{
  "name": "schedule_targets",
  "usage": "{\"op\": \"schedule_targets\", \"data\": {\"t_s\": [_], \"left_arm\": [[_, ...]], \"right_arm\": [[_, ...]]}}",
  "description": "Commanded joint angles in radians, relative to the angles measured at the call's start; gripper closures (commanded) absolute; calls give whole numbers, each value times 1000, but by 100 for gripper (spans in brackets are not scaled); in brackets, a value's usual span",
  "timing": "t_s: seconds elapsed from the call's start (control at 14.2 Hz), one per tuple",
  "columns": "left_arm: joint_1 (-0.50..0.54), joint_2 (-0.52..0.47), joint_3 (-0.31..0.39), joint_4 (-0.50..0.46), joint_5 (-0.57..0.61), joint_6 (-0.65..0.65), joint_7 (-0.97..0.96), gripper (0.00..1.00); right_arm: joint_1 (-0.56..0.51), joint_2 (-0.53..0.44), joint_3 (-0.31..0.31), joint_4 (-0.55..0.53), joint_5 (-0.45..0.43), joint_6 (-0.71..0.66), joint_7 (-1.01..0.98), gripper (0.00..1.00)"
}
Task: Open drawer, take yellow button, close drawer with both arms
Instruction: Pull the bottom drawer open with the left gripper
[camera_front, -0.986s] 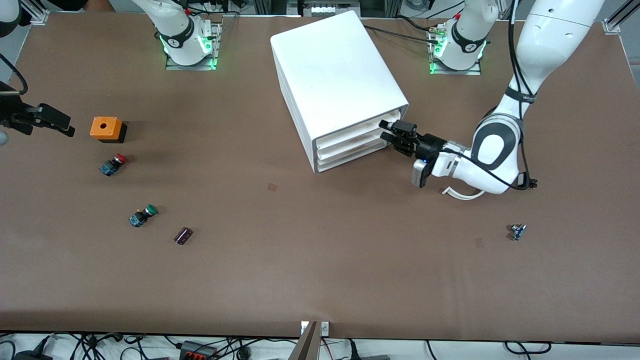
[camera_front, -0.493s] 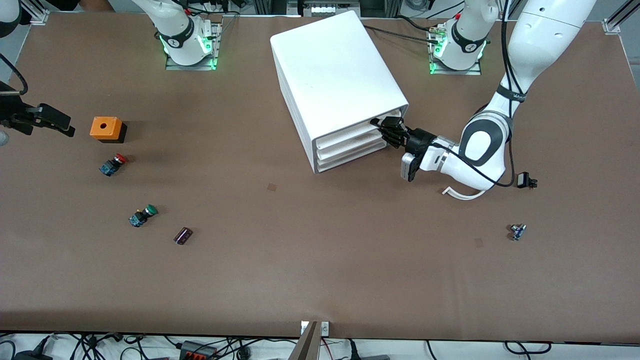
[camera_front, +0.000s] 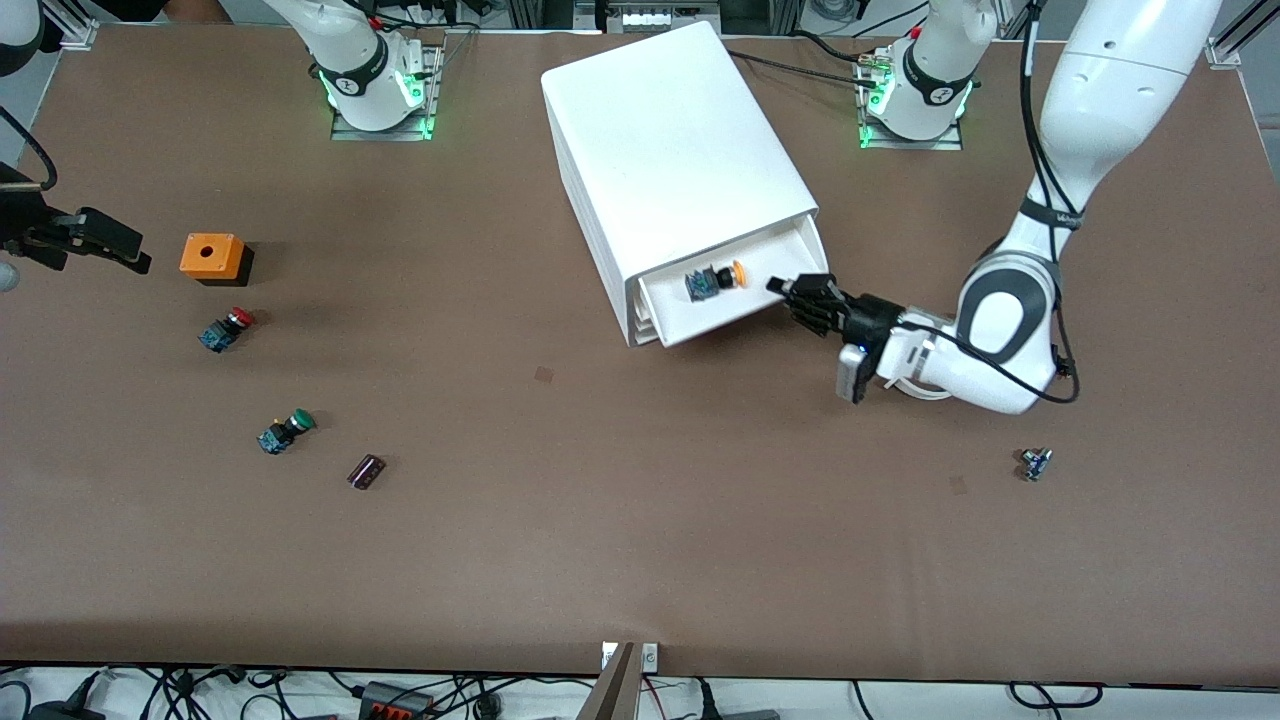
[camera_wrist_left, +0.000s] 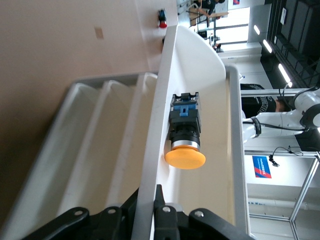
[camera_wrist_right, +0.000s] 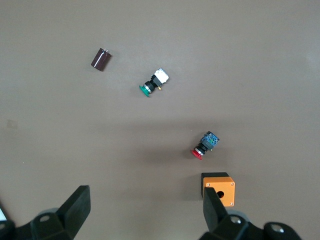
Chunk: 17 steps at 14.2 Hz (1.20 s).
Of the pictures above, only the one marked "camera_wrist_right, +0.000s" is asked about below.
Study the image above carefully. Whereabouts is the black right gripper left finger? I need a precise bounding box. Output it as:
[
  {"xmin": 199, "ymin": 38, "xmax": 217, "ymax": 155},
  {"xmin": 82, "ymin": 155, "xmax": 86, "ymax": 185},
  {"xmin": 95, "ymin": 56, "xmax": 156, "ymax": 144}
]
[{"xmin": 55, "ymin": 184, "xmax": 91, "ymax": 240}]

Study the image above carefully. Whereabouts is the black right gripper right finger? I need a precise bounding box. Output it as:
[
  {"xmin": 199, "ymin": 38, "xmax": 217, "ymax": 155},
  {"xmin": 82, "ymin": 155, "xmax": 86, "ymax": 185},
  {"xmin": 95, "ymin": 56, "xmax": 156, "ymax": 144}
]
[{"xmin": 202, "ymin": 187, "xmax": 229, "ymax": 235}]

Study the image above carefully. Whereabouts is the red mushroom push button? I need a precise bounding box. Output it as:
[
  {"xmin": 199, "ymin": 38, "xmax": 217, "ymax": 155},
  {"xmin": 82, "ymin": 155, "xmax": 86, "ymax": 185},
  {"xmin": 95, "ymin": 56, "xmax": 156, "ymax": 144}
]
[{"xmin": 190, "ymin": 130, "xmax": 221, "ymax": 161}]

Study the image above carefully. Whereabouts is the green mushroom push button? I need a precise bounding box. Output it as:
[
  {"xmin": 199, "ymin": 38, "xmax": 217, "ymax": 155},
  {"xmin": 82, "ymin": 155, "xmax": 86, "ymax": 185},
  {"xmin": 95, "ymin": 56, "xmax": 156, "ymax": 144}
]
[{"xmin": 138, "ymin": 67, "xmax": 170, "ymax": 98}]

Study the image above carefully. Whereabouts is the dark brown cylindrical capacitor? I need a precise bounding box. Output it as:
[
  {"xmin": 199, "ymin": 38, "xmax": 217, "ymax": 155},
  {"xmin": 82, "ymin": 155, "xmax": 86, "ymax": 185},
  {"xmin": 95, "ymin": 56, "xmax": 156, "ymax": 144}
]
[{"xmin": 90, "ymin": 47, "xmax": 113, "ymax": 72}]

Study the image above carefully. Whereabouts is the orange button enclosure box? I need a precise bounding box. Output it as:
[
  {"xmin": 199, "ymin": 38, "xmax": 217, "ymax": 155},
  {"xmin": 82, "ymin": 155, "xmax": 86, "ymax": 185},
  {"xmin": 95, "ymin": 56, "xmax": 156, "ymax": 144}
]
[{"xmin": 200, "ymin": 171, "xmax": 236, "ymax": 208}]

